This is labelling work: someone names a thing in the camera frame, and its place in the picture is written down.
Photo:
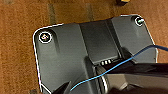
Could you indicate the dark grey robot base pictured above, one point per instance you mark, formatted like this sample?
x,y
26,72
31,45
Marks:
x,y
66,50

